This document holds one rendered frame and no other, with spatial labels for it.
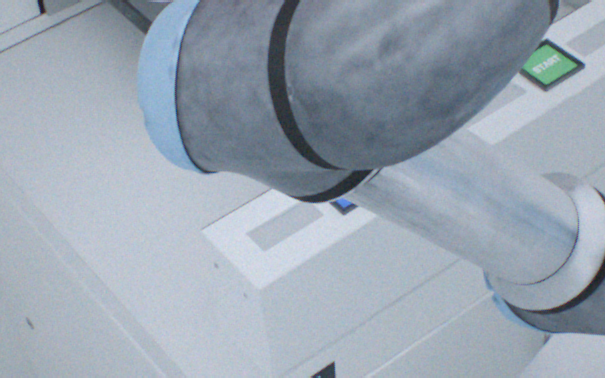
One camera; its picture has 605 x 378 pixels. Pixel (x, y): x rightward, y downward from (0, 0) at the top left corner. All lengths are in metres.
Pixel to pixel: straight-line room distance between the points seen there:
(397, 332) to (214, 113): 0.65
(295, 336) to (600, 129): 0.41
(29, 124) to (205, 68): 0.83
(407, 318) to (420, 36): 0.70
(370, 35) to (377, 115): 0.04
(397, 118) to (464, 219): 0.24
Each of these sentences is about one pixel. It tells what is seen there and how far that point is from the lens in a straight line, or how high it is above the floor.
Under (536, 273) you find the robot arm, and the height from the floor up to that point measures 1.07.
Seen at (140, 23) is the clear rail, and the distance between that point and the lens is 1.57.
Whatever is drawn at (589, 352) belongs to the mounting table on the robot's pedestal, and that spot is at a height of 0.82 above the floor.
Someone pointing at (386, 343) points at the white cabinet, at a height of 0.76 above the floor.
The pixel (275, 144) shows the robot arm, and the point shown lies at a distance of 0.76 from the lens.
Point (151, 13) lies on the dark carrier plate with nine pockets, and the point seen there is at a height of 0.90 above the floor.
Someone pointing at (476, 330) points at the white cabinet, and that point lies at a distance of 1.50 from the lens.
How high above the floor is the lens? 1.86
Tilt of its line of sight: 46 degrees down
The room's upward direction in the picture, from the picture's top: 6 degrees counter-clockwise
